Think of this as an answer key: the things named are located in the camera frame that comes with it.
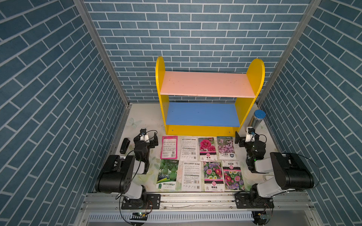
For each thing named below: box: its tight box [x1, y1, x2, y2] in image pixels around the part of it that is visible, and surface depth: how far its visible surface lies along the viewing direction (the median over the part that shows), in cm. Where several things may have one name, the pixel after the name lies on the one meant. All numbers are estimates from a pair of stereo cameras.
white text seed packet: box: [180, 137, 198, 162], surface depth 95 cm
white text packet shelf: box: [181, 161, 202, 192], surface depth 84 cm
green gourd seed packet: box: [155, 159, 180, 191], surface depth 84 cm
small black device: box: [119, 137, 131, 154], surface depth 93 cm
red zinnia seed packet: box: [221, 160, 246, 191], surface depth 84 cm
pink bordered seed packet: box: [160, 135, 178, 160], surface depth 96 cm
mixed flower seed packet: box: [203, 161, 225, 193], surface depth 84 cm
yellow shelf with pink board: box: [155, 56, 265, 138], surface depth 82 cm
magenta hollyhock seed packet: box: [197, 137, 218, 162], surface depth 96 cm
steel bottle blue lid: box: [249, 109, 267, 129], surface depth 93 cm
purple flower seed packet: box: [216, 136, 237, 160], surface depth 96 cm
